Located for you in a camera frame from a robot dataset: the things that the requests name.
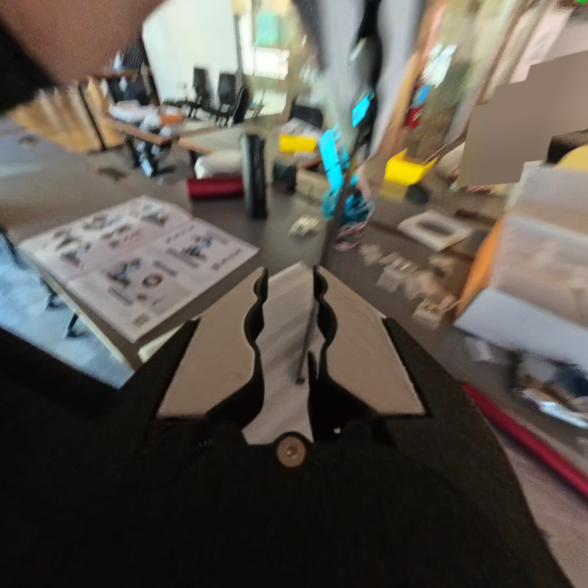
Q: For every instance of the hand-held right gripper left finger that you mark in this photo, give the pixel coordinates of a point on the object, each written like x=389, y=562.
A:
x=211, y=363

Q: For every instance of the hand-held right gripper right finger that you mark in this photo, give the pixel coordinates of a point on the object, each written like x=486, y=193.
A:
x=372, y=363

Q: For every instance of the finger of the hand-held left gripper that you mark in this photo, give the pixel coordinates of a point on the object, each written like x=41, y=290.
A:
x=395, y=50
x=337, y=59

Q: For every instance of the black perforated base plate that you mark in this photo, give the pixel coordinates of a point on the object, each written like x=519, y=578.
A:
x=312, y=321

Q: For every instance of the blue toy robot arm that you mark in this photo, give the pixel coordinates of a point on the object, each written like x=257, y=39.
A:
x=337, y=160

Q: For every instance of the grey desk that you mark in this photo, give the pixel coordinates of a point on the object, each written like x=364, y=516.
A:
x=257, y=229

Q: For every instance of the white foam sheet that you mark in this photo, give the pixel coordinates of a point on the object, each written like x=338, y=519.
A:
x=285, y=321

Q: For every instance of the yellow plastic part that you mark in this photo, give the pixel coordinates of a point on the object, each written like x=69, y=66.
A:
x=297, y=143

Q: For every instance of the cluster of small hardware bags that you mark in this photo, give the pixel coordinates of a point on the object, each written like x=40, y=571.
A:
x=404, y=275

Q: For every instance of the yellow plastic box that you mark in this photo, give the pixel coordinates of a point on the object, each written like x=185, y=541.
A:
x=406, y=170

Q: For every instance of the illustrated assembly manual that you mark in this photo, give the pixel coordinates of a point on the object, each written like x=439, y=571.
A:
x=138, y=262

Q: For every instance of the black charger with green display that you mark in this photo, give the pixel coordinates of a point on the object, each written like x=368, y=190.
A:
x=285, y=177

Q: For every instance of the black cylinder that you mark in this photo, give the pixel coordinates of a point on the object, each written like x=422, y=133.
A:
x=255, y=177

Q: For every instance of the red cylinder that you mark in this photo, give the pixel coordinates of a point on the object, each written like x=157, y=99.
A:
x=213, y=188

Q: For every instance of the cardboard box with white flap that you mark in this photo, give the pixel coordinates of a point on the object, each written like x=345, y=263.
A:
x=528, y=275

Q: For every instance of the person's black top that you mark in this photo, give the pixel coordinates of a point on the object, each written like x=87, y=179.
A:
x=46, y=459

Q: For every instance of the white foam frame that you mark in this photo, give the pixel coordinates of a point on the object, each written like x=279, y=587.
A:
x=434, y=229

